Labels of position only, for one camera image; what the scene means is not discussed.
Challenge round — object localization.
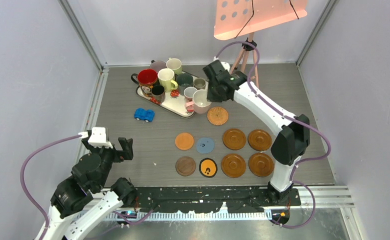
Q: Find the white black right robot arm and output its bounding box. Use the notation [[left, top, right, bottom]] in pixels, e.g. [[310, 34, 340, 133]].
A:
[[203, 60, 310, 205]]

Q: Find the pink handled floral mug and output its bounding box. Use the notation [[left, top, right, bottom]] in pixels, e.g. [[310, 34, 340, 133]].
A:
[[183, 86, 198, 103]]

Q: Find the dark brown wooden coaster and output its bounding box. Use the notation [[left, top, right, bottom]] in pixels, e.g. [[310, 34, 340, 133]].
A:
[[175, 156, 196, 177]]

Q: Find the blue toy car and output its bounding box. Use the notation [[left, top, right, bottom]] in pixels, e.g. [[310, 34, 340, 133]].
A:
[[134, 108, 155, 123]]

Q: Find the dark teal mug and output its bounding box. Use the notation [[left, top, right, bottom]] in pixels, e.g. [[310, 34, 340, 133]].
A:
[[176, 72, 194, 95]]

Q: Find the orange black-rimmed coaster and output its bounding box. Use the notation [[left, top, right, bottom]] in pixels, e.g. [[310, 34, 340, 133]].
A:
[[199, 158, 217, 178]]

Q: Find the plain orange round coaster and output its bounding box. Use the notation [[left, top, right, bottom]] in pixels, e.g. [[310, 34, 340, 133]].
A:
[[175, 132, 194, 151]]

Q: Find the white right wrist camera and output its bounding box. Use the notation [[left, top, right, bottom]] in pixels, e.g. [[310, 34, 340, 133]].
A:
[[213, 56, 231, 73]]

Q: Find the mauve mug at back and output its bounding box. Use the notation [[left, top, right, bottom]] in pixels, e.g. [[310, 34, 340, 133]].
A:
[[149, 60, 167, 73]]

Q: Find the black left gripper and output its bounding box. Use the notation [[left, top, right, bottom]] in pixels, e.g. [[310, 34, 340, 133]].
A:
[[84, 136, 133, 189]]

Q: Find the grey small mug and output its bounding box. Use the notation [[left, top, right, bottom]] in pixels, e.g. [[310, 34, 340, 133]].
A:
[[193, 77, 207, 90]]

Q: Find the glossy brown grooved wooden coaster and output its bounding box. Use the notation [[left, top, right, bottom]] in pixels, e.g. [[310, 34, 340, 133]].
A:
[[248, 152, 274, 177]]

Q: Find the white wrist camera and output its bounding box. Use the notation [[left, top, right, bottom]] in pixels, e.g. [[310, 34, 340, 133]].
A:
[[78, 126, 113, 150], [213, 56, 231, 73]]

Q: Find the pink music stand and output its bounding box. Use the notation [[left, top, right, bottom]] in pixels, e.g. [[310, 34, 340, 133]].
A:
[[213, 0, 307, 86]]

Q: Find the cream white mug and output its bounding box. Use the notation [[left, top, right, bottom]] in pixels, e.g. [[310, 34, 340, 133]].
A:
[[158, 68, 178, 92]]

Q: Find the pale green mug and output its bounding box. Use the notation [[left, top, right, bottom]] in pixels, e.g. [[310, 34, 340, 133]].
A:
[[166, 58, 183, 75]]

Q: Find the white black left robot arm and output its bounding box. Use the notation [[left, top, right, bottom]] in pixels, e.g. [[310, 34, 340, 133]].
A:
[[36, 136, 137, 240]]

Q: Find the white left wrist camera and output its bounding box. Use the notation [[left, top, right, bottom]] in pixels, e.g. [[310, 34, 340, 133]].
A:
[[78, 126, 113, 150]]

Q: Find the blue smiley foam coaster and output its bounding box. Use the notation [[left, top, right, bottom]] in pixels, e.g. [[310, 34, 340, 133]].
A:
[[196, 137, 215, 154]]

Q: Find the red black mug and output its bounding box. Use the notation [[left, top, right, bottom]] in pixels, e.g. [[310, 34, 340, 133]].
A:
[[131, 69, 159, 97]]

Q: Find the woven orange rattan coaster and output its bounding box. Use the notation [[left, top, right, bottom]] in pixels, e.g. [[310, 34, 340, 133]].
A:
[[207, 106, 229, 126]]

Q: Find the white serving tray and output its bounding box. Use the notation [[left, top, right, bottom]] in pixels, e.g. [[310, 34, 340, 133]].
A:
[[136, 74, 208, 119]]

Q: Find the black small mug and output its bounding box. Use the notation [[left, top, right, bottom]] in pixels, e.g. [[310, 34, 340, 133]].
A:
[[151, 85, 165, 104]]

